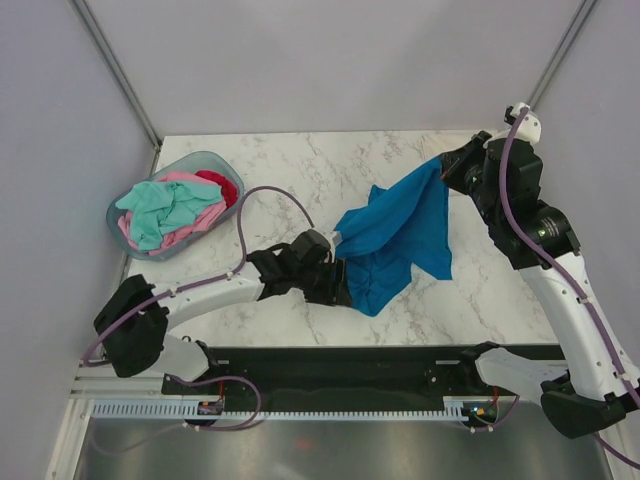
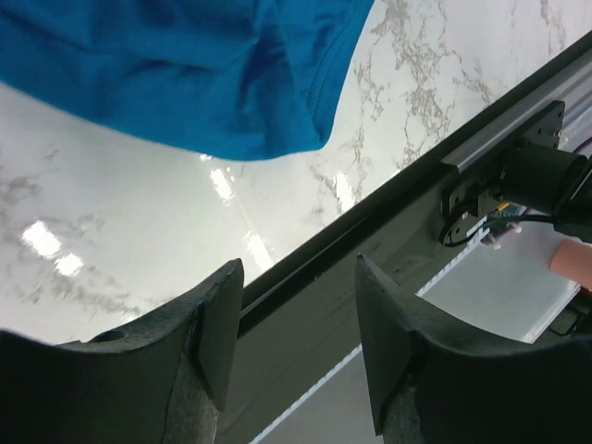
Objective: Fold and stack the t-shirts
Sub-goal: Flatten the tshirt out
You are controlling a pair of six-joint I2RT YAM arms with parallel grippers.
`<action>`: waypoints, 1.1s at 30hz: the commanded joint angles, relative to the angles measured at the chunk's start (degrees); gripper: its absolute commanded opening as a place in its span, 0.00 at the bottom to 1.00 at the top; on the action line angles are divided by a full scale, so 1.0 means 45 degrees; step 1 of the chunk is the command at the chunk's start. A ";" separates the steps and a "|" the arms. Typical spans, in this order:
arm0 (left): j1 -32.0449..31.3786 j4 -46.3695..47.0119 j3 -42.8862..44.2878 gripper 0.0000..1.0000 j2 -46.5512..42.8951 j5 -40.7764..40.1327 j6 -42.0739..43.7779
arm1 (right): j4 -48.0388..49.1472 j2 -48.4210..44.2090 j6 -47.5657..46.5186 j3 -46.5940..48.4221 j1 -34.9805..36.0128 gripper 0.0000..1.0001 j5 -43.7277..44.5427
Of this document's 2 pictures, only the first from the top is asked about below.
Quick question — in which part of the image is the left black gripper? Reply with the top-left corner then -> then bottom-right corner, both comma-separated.
294,256 -> 353,307

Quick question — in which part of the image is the blue t-shirt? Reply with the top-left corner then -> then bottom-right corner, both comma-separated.
335,157 -> 453,317

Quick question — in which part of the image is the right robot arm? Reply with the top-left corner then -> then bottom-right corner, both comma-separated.
440,131 -> 639,439

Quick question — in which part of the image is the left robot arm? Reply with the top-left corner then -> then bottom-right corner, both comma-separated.
94,229 -> 351,393

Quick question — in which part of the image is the folded cream t-shirt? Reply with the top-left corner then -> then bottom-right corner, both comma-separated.
417,130 -> 475,160

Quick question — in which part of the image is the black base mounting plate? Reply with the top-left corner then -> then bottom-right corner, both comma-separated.
159,344 -> 566,414

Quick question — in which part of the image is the red t-shirt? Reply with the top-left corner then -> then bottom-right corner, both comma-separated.
196,170 -> 239,208

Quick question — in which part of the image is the teal t-shirt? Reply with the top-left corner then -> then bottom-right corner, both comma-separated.
115,180 -> 224,252

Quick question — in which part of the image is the grey plastic laundry basket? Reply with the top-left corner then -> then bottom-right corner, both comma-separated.
106,151 -> 245,262

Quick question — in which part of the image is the pink t-shirt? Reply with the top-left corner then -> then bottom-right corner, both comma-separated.
115,171 -> 238,256

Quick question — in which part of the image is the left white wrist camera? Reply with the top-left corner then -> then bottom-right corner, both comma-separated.
325,231 -> 342,260

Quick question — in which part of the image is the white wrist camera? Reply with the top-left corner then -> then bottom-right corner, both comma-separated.
505,102 -> 542,145
325,231 -> 342,260

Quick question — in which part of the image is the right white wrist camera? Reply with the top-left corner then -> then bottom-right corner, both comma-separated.
505,102 -> 542,145

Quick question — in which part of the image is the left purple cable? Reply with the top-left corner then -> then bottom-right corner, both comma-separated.
82,185 -> 316,456

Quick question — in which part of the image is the white slotted cable duct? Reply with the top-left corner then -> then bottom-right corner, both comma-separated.
91,399 -> 486,422

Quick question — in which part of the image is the right aluminium frame post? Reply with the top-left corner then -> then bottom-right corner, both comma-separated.
527,0 -> 600,111

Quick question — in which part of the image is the aluminium frame post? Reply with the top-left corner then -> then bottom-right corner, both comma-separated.
69,0 -> 162,152
527,0 -> 600,111

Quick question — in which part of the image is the aluminium rail profile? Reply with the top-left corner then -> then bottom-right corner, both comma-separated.
70,365 -> 164,399

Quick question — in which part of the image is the left aluminium frame post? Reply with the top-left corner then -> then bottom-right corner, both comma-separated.
69,0 -> 162,152

